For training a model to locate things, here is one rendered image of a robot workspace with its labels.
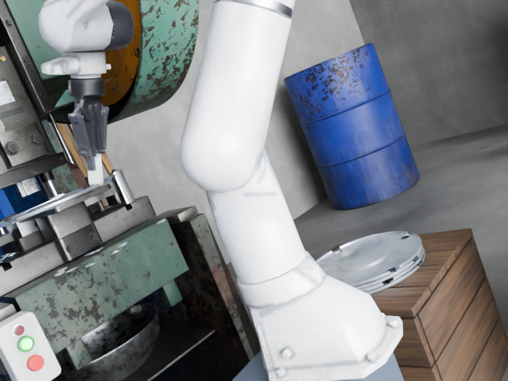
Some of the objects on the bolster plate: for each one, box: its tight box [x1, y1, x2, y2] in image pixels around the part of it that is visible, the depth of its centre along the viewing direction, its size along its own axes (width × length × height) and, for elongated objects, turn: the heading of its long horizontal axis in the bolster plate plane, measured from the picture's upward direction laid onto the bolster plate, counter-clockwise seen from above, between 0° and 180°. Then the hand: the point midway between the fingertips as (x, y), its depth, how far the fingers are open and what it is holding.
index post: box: [109, 169, 135, 206], centre depth 137 cm, size 3×3×10 cm
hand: (94, 169), depth 119 cm, fingers closed
